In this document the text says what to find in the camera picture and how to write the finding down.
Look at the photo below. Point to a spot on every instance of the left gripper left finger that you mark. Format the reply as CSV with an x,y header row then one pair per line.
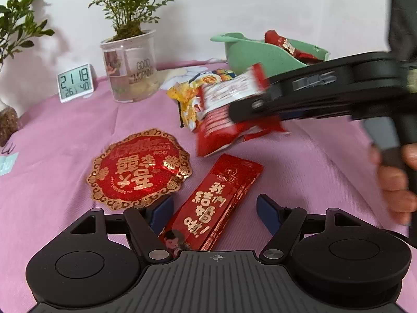
x,y
161,212

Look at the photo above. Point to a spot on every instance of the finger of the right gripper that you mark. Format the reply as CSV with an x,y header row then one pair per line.
x,y
259,105

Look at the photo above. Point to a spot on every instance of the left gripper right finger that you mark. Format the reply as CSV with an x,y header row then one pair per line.
x,y
271,214

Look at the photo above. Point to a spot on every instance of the long red candy bar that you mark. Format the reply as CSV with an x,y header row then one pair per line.
x,y
200,221

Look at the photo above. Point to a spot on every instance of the round red gold packet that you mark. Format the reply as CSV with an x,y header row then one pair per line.
x,y
138,170

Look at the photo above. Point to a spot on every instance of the red white snack bag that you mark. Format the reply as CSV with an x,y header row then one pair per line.
x,y
217,131

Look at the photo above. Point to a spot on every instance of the red bar with gold text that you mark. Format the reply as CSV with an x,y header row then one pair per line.
x,y
273,38

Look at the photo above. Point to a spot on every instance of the yellow cartoon snack bag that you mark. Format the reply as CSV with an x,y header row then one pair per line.
x,y
189,95

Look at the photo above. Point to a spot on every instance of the person's right hand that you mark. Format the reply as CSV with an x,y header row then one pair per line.
x,y
393,182

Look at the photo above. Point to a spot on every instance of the green plastic bowl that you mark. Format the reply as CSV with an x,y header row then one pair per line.
x,y
241,53

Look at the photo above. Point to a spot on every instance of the pink printed tablecloth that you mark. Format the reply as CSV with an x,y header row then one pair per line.
x,y
317,164

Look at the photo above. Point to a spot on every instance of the white digital clock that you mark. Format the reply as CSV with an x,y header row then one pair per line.
x,y
75,83

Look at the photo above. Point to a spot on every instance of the feathery plant in white pot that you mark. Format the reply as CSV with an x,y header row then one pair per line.
x,y
129,55

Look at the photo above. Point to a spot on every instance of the leafy plant in glass vase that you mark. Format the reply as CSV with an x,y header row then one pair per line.
x,y
20,29

